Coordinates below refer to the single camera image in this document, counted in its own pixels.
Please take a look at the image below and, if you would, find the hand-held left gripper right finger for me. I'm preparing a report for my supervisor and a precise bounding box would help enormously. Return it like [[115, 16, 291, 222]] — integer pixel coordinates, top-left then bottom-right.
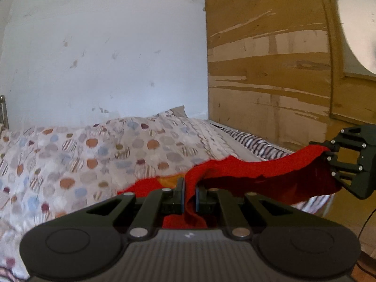
[[195, 184, 313, 240]]

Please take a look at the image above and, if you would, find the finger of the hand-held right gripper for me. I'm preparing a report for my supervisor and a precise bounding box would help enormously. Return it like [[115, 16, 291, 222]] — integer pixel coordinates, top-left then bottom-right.
[[325, 152, 365, 187], [323, 127, 368, 154]]

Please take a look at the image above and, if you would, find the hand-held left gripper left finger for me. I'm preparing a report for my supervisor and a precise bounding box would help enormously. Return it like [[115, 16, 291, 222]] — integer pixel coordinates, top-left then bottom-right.
[[63, 177, 186, 239]]

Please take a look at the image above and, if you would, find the red long-sleeved top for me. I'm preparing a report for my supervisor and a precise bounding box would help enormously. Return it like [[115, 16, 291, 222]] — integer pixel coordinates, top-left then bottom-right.
[[117, 142, 343, 230]]

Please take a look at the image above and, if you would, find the black and white striped sheet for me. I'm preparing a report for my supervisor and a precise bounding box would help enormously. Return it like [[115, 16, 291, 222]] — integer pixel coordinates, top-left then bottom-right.
[[216, 123, 334, 213]]

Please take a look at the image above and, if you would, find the grey pillow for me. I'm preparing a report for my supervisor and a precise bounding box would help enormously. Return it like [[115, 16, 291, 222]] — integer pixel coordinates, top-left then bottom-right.
[[170, 105, 188, 118]]

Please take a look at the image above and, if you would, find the wooden wardrobe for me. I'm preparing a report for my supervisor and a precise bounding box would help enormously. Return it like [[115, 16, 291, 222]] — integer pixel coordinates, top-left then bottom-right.
[[204, 0, 376, 153]]

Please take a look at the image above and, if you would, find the dotted white duvet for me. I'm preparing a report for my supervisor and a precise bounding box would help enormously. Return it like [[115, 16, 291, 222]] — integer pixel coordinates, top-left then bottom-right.
[[0, 110, 237, 281]]

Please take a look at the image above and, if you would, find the black cable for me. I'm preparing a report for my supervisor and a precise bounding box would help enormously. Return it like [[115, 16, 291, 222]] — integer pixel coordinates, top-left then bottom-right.
[[356, 210, 376, 272]]

